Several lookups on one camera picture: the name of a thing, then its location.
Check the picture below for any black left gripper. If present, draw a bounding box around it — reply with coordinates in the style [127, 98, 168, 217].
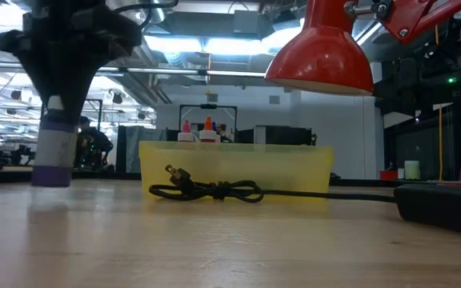
[0, 7, 143, 123]

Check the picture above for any large purple food coloring bottle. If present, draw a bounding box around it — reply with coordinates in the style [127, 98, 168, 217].
[31, 94, 78, 188]

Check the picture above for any large pink food coloring bottle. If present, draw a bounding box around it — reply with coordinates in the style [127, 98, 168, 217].
[177, 119, 194, 142]

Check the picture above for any large orange food coloring bottle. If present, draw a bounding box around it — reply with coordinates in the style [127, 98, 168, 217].
[198, 115, 220, 143]

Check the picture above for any person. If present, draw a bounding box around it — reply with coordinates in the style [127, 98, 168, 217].
[215, 122, 232, 143]
[76, 115, 114, 169]

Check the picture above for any bright ceiling light panel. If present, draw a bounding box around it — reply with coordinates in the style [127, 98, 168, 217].
[144, 27, 283, 56]

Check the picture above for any long fluorescent light strip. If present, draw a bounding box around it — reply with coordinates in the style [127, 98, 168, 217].
[98, 66, 267, 78]

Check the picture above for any yellow translucent plastic bin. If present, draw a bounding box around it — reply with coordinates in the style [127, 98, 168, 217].
[138, 140, 335, 198]

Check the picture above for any red desk lamp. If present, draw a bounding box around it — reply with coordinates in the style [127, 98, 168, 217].
[264, 0, 461, 238]

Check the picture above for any pale green cup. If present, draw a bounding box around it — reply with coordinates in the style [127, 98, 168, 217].
[404, 160, 420, 181]

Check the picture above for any silver ventilation duct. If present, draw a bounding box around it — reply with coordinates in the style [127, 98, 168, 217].
[148, 0, 167, 24]

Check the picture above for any black gantry frame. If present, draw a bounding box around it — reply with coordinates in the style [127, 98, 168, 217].
[178, 102, 239, 143]

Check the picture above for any black lamp power cord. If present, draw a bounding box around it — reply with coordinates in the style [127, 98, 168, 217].
[148, 164, 396, 204]

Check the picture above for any black aluminium table frame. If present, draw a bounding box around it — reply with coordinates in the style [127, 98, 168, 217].
[72, 170, 447, 188]

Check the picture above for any yellow extension cable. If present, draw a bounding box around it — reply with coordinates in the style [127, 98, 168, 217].
[434, 23, 444, 182]

